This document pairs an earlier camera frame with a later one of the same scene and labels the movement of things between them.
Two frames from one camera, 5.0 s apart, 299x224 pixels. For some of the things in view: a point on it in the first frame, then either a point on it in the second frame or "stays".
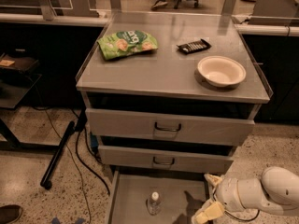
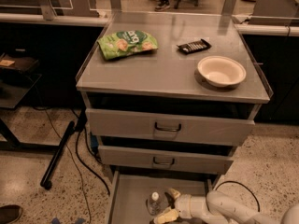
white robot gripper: x=228 y=190 to x=183 y=205
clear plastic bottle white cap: x=153 y=203 stays
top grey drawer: x=172 y=127 stays
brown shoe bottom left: x=9 y=214 stays
